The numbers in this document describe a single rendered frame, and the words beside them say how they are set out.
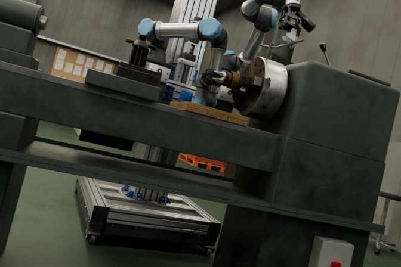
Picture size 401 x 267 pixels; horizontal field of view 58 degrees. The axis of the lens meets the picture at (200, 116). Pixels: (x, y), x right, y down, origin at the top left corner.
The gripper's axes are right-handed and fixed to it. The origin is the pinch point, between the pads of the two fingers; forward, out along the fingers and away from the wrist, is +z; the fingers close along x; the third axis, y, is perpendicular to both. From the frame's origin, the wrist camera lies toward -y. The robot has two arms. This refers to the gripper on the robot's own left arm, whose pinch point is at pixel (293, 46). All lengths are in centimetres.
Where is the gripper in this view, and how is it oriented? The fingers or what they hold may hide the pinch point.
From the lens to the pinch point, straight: 179.1
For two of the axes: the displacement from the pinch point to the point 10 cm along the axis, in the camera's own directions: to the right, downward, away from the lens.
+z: -1.4, 9.5, -2.7
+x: 3.5, -2.0, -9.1
